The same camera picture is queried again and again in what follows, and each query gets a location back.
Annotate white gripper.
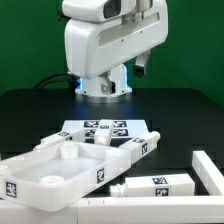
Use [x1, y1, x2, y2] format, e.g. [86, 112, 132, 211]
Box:
[64, 0, 168, 94]

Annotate white desk tabletop tray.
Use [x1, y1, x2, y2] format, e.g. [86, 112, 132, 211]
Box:
[0, 142, 131, 212]

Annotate white marker sheet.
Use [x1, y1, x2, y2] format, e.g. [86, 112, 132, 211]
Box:
[62, 120, 148, 141]

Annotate white L-shaped fence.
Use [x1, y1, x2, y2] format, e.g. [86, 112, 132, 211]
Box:
[0, 151, 224, 224]

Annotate black cables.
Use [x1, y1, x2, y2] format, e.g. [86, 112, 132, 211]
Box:
[34, 72, 78, 90]

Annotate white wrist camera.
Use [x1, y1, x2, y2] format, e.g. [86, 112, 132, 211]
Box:
[61, 0, 134, 23]

